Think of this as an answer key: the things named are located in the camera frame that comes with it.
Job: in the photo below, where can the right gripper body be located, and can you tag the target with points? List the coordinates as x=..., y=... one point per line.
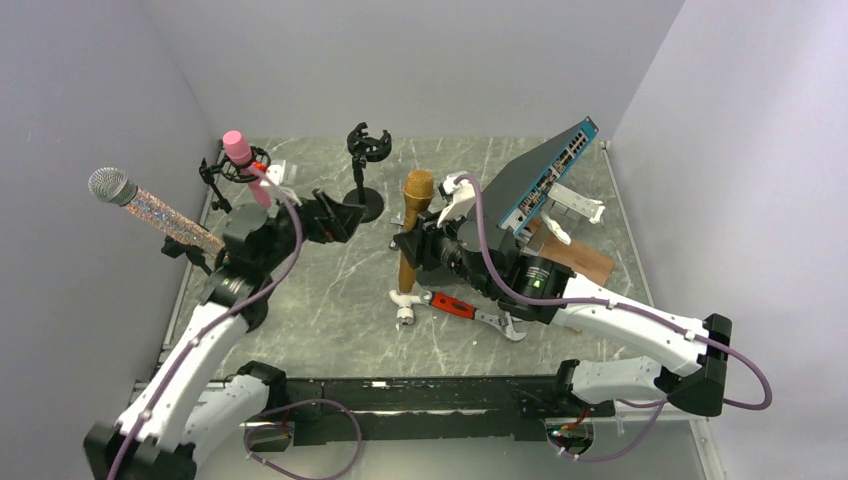
x=440, y=245

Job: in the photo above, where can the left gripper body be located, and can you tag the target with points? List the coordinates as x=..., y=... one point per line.
x=321, y=229

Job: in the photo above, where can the gold microphone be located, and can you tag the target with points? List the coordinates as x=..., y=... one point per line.
x=418, y=192

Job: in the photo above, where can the pink microphone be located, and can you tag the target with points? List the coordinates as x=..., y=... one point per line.
x=242, y=156

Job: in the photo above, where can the black round-base clip stand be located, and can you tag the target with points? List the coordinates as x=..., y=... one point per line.
x=192, y=255

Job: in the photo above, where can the rhinestone silver microphone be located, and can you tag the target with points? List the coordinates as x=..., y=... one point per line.
x=112, y=185

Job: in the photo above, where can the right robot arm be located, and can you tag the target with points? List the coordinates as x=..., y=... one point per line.
x=678, y=358

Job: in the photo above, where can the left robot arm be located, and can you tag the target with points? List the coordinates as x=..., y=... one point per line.
x=255, y=244

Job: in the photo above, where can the chrome faucet fitting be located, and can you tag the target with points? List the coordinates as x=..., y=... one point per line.
x=398, y=222

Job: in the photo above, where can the wooden board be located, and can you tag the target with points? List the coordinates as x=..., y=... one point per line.
x=591, y=267

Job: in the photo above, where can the red handled adjustable wrench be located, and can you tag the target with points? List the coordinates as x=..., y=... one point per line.
x=502, y=321

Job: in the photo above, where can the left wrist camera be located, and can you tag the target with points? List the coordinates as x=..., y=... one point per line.
x=278, y=174

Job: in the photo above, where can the black tripod shock-mount stand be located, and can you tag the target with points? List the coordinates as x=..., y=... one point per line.
x=227, y=169

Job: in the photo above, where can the blue network switch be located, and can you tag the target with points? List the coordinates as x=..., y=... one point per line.
x=522, y=187

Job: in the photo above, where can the white metal bracket stand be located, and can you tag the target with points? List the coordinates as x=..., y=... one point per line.
x=564, y=203

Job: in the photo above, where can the black aluminium front rail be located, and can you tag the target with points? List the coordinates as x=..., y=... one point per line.
x=330, y=410

